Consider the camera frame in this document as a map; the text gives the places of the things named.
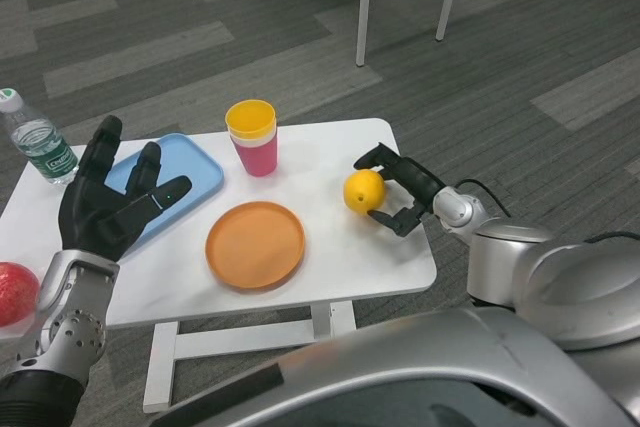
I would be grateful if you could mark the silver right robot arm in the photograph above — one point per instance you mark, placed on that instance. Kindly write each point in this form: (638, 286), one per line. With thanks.
(550, 282)

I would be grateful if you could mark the pink plastic cup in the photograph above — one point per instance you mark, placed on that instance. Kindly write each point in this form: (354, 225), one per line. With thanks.
(255, 159)

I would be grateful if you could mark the orange round plate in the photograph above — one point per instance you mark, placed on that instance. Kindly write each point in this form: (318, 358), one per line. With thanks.
(255, 247)

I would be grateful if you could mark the red apple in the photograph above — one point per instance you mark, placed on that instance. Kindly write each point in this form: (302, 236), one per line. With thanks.
(15, 294)

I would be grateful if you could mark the clear plastic water bottle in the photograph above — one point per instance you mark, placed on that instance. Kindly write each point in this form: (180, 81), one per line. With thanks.
(40, 147)

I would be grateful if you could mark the white table base frame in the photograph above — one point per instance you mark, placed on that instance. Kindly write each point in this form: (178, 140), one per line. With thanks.
(240, 342)

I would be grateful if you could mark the yellow lemon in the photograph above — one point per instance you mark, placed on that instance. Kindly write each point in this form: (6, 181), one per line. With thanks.
(364, 193)

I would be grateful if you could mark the light blue plastic tray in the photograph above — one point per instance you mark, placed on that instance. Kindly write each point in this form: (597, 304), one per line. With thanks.
(190, 172)

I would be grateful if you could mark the yellow plastic cup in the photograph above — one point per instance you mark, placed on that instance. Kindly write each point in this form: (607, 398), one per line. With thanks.
(250, 122)

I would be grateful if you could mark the silver robot chest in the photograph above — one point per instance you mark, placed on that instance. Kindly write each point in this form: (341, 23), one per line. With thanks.
(400, 372)

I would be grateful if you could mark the white plastic cup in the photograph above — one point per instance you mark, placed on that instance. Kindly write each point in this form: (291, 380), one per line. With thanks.
(252, 142)

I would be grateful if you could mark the white metal desk frame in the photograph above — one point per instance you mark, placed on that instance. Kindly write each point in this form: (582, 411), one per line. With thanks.
(364, 12)

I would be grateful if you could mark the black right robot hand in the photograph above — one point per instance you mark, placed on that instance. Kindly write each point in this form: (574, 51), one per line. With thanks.
(417, 179)

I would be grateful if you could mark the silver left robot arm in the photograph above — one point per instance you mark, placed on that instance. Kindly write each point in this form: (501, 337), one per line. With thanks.
(65, 312)

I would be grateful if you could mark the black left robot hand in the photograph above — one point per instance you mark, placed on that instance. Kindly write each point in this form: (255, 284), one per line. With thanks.
(87, 212)

